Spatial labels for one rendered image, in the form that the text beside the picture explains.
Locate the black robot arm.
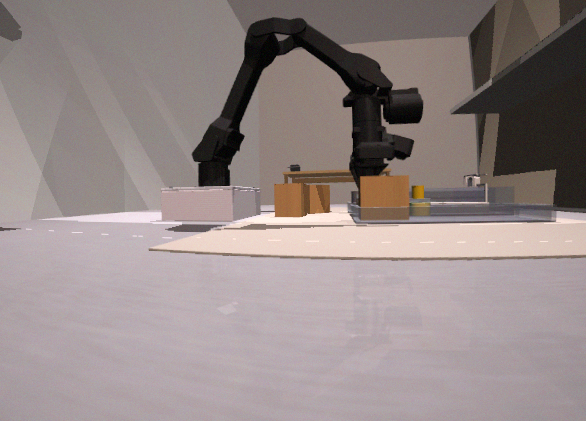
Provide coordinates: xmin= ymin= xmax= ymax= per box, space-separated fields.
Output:
xmin=191 ymin=17 xmax=424 ymax=187

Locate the orange cube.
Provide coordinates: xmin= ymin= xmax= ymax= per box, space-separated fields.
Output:
xmin=274 ymin=183 xmax=307 ymax=217
xmin=306 ymin=185 xmax=330 ymax=214

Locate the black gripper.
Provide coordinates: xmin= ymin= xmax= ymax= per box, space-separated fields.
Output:
xmin=349 ymin=121 xmax=395 ymax=188

